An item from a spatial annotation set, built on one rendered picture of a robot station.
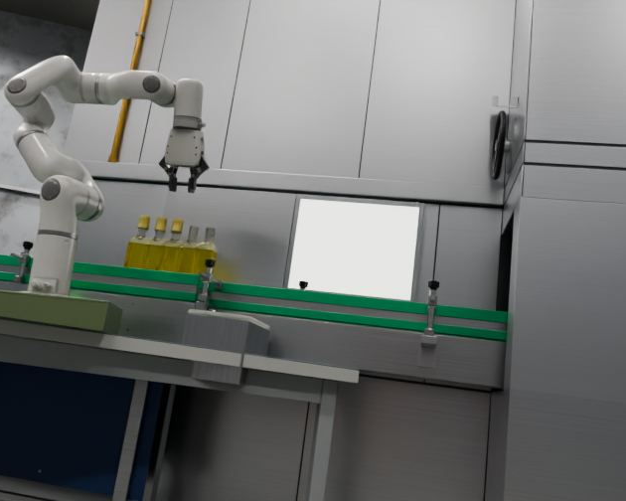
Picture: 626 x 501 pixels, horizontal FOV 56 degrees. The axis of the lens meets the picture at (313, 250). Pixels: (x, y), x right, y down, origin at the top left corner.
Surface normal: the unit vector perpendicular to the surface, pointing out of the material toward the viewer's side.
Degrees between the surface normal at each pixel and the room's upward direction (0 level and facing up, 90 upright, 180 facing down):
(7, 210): 90
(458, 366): 90
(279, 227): 90
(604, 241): 90
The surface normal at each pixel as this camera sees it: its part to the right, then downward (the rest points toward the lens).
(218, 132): -0.17, -0.24
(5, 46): 0.21, -0.19
